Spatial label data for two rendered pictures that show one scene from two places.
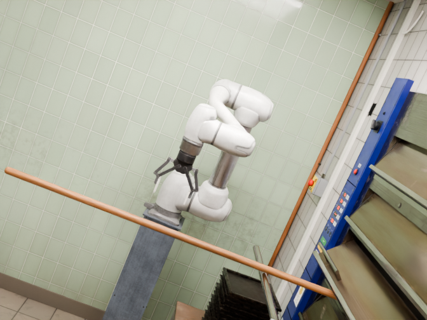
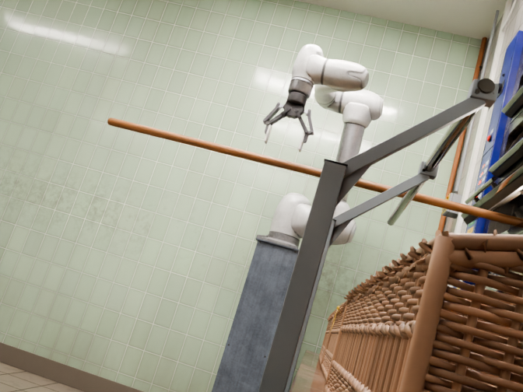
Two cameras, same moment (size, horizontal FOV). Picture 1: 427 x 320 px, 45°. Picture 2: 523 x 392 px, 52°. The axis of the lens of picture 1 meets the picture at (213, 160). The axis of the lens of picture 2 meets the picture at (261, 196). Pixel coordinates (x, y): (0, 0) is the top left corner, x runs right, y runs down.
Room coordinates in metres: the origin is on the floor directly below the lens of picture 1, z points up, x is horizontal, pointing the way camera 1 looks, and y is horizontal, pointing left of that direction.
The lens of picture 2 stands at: (0.22, -0.36, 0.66)
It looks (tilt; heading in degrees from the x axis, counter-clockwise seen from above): 12 degrees up; 14
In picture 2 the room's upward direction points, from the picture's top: 17 degrees clockwise
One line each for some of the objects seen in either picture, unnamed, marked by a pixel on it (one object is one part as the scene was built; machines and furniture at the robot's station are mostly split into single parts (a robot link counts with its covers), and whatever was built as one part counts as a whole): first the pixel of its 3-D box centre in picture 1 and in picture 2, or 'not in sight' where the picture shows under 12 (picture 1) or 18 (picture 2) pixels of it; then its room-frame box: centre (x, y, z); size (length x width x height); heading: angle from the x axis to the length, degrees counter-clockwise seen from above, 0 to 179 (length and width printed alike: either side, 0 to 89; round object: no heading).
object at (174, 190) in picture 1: (177, 189); (293, 215); (2.77, 0.12, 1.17); 0.18 x 0.16 x 0.22; 89
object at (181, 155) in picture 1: (183, 162); (294, 106); (2.12, 0.11, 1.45); 0.08 x 0.07 x 0.09; 91
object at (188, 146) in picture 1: (190, 146); (300, 89); (2.12, 0.11, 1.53); 0.09 x 0.09 x 0.06
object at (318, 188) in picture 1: (318, 185); (452, 205); (2.97, -0.61, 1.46); 0.10 x 0.07 x 0.10; 5
